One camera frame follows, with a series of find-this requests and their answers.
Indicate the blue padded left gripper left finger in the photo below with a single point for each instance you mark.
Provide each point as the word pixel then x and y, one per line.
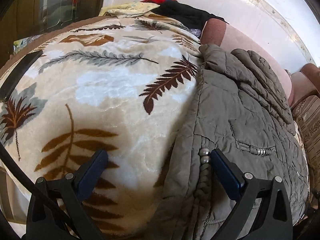
pixel 56 210

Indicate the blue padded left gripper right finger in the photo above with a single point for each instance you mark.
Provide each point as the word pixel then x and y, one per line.
pixel 273 219

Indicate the olive quilted hooded jacket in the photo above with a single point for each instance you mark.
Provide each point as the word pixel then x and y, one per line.
pixel 240 108

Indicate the striped beige cushion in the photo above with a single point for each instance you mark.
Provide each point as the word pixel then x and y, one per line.
pixel 306 115

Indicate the pink sofa armrest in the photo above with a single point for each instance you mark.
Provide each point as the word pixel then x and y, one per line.
pixel 305 83

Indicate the leaf-patterned plush blanket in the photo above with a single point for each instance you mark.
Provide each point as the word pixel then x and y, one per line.
pixel 123 85

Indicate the black smartphone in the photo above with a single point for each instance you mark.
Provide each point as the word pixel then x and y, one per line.
pixel 17 73

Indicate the pink bolster pillow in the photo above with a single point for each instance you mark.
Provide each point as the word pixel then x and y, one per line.
pixel 229 38

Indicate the purple patterned small cloth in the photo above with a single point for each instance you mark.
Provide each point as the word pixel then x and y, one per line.
pixel 196 32

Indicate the wooden glass-panel door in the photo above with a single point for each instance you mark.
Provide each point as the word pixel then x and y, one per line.
pixel 25 18

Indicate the black garment pile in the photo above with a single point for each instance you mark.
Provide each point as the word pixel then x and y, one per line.
pixel 190 17

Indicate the yellow floral pillow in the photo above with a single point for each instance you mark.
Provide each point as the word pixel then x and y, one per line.
pixel 133 9

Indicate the red garment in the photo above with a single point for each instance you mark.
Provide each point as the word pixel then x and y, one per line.
pixel 155 1

